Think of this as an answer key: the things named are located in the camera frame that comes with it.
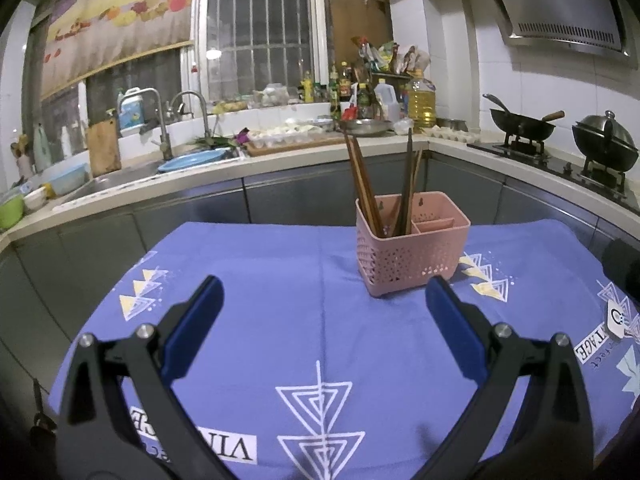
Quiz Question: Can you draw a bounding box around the blue plastic basin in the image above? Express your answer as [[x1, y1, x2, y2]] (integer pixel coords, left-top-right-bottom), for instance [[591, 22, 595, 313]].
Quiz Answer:
[[157, 148, 228, 174]]

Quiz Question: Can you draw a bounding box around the steel range hood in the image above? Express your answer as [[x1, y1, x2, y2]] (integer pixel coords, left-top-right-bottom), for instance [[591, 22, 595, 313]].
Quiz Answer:
[[487, 0, 639, 70]]

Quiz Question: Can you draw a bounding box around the egg tray with eggs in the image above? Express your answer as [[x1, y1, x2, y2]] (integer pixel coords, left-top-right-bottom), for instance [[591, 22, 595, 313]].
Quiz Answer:
[[428, 126, 480, 144]]

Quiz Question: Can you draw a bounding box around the chrome kitchen faucet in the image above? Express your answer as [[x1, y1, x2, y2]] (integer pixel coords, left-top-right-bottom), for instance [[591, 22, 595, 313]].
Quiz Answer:
[[169, 90, 213, 140]]

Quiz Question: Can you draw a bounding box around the dark black wooden chopstick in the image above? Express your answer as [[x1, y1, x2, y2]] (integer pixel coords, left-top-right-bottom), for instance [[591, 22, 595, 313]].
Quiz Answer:
[[394, 128, 413, 236]]

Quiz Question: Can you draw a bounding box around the large yellow oil bottle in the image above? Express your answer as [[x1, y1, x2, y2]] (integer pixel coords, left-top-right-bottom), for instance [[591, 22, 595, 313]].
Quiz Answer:
[[408, 68, 436, 129]]

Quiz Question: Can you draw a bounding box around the fruit print window blind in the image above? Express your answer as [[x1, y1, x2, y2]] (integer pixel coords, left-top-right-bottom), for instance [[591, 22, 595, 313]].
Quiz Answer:
[[41, 0, 192, 99]]

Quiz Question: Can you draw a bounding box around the reddish brown wooden chopstick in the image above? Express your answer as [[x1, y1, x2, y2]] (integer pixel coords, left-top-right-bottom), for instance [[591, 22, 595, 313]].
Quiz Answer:
[[342, 129, 386, 239]]

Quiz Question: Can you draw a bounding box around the black gas stove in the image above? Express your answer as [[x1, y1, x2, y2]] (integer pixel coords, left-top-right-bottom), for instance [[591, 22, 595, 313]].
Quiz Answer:
[[472, 140, 637, 207]]

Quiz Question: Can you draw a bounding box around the white plastic jug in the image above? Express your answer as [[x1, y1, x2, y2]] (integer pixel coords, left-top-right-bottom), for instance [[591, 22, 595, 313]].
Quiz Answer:
[[374, 79, 400, 122]]

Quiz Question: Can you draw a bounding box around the black lidded wok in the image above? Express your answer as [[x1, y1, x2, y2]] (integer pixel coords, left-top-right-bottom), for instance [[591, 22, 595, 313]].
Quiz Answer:
[[572, 110, 639, 172]]

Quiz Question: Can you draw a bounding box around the black wok with handle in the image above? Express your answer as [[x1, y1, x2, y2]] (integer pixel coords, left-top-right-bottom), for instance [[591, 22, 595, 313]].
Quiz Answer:
[[483, 93, 565, 145]]

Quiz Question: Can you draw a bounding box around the upright wooden chopping board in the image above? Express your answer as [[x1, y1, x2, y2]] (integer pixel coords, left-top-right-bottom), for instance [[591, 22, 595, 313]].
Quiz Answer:
[[86, 118, 122, 178]]

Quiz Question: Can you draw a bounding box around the pink perforated utensil basket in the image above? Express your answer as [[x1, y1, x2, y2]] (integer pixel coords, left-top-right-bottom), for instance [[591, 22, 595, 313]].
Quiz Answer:
[[356, 191, 471, 297]]

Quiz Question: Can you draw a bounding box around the wooden cutting board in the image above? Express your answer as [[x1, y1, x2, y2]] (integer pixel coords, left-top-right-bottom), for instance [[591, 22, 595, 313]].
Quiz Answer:
[[246, 132, 344, 157]]

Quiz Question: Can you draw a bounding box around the stainless steel bowl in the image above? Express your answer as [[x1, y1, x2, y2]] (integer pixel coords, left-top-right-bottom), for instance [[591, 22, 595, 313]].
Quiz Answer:
[[338, 119, 393, 138]]

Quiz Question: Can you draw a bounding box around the green plastic bowl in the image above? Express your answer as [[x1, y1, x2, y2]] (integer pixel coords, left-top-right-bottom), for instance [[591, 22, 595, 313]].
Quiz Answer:
[[0, 194, 24, 231]]

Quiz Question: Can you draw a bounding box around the blue printed tablecloth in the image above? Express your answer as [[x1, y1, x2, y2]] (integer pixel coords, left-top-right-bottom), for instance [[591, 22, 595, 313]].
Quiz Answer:
[[50, 220, 639, 479]]

